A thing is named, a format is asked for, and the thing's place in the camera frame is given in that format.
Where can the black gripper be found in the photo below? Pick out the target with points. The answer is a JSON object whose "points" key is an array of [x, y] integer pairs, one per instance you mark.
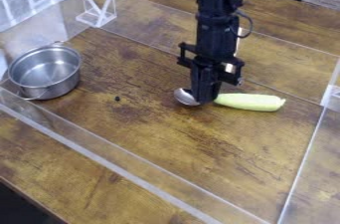
{"points": [[209, 57]]}

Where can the green handled metal spoon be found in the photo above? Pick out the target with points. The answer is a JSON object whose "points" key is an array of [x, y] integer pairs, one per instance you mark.
{"points": [[251, 102]]}

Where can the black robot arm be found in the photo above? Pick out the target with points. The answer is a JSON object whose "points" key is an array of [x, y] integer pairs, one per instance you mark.
{"points": [[216, 8]]}

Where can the clear acrylic front barrier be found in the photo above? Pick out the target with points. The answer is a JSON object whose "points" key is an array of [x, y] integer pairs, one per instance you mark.
{"points": [[168, 186]]}

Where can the small stainless steel pot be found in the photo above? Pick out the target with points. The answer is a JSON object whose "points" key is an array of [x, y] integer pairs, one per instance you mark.
{"points": [[45, 72]]}

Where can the clear acrylic triangle bracket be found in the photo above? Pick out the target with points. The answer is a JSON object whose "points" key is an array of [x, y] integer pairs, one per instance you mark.
{"points": [[97, 16]]}

